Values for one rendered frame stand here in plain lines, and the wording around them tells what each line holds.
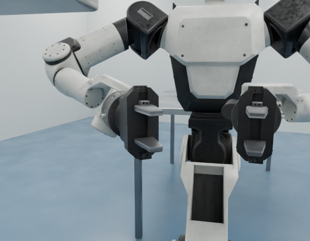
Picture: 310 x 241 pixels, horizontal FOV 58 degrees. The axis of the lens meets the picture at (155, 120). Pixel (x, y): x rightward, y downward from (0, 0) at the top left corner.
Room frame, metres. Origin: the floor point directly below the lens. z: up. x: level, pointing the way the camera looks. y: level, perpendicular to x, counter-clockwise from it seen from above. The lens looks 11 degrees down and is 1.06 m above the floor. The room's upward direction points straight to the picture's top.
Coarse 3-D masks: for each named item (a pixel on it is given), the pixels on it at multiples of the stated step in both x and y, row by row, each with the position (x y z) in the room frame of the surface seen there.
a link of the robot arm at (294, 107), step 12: (252, 84) 0.60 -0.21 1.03; (264, 84) 0.59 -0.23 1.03; (276, 84) 0.60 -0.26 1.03; (288, 84) 0.60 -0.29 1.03; (288, 96) 0.59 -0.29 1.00; (300, 96) 0.60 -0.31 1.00; (288, 108) 0.63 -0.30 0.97; (300, 108) 0.59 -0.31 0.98; (288, 120) 0.62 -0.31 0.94; (300, 120) 0.61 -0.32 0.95
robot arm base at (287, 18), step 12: (288, 0) 0.80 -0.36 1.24; (300, 0) 0.79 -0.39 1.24; (264, 12) 0.81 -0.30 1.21; (276, 12) 0.80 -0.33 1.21; (288, 12) 0.78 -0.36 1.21; (300, 12) 0.77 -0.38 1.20; (276, 24) 0.78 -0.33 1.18; (288, 24) 0.76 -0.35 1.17; (300, 24) 0.77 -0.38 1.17; (276, 36) 0.81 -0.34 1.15; (288, 36) 0.78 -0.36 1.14; (276, 48) 0.86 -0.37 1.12; (288, 48) 0.83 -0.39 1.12
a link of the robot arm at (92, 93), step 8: (88, 80) 0.67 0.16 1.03; (96, 80) 0.66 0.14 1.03; (104, 80) 0.65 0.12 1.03; (112, 80) 0.64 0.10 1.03; (80, 88) 0.68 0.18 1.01; (88, 88) 0.66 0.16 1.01; (96, 88) 0.68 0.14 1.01; (104, 88) 0.69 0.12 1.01; (120, 88) 0.62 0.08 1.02; (128, 88) 0.62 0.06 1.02; (80, 96) 0.67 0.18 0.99; (88, 96) 0.67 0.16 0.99; (96, 96) 0.69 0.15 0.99; (104, 96) 0.71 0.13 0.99; (88, 104) 0.68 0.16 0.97; (96, 104) 0.70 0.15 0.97
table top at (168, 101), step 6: (168, 90) 2.77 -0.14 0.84; (174, 90) 2.77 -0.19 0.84; (162, 96) 2.20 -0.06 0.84; (168, 96) 2.20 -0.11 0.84; (174, 96) 2.20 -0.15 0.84; (162, 102) 1.80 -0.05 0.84; (168, 102) 1.80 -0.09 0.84; (174, 102) 1.80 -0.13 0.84; (162, 108) 1.54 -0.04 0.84; (168, 108) 1.54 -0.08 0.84; (174, 108) 1.54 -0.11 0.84; (180, 108) 1.54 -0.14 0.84; (168, 114) 1.54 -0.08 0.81; (174, 114) 1.53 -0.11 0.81; (180, 114) 1.52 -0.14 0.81; (186, 114) 1.51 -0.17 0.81; (282, 114) 1.41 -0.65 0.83
